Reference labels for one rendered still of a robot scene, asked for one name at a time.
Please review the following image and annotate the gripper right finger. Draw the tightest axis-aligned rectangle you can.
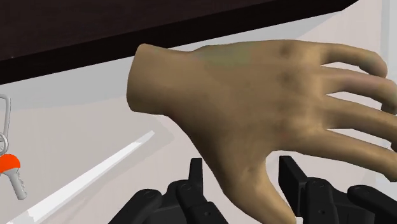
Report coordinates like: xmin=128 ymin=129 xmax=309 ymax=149
xmin=277 ymin=155 xmax=397 ymax=224

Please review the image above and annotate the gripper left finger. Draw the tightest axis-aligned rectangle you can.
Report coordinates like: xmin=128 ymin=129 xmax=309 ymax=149
xmin=108 ymin=157 xmax=230 ymax=224

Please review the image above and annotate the tan model hand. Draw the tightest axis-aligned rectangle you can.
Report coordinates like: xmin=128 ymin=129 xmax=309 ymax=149
xmin=126 ymin=39 xmax=397 ymax=224

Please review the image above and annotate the keyring with orange key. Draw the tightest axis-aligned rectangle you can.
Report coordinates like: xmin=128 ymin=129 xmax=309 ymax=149
xmin=0 ymin=94 xmax=28 ymax=201

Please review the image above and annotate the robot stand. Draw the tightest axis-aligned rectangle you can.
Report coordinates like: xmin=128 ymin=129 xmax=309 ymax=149
xmin=0 ymin=0 xmax=361 ymax=85

